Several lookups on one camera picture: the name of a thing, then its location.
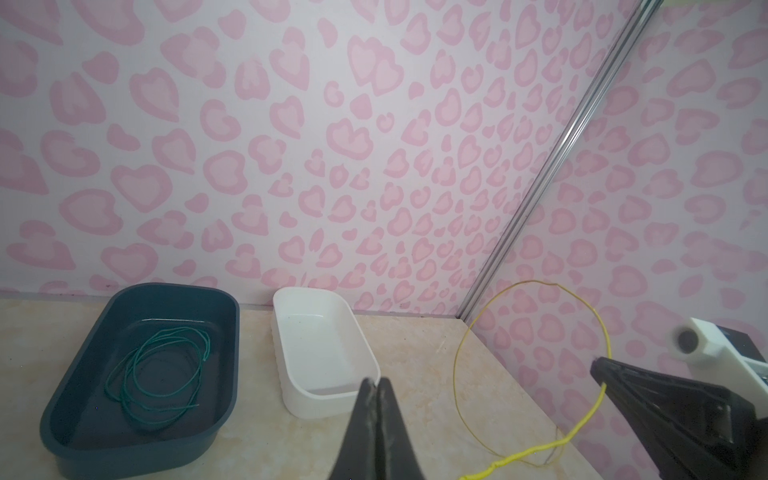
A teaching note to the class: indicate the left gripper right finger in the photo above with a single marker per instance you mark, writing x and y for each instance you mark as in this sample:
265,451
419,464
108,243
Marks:
395,456

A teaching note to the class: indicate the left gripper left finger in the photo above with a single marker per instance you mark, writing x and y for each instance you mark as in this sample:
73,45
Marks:
356,459

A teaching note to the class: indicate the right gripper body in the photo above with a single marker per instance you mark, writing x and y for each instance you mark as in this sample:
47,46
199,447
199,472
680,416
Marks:
690,429

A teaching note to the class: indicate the white plastic tray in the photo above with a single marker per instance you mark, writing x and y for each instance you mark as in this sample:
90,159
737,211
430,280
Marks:
321,352

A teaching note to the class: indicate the dark teal plastic bin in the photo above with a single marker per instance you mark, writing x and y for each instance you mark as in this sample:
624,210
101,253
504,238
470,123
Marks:
151,386

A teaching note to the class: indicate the right aluminium frame strut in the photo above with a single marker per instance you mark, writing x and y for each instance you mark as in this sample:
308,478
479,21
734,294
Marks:
639,19

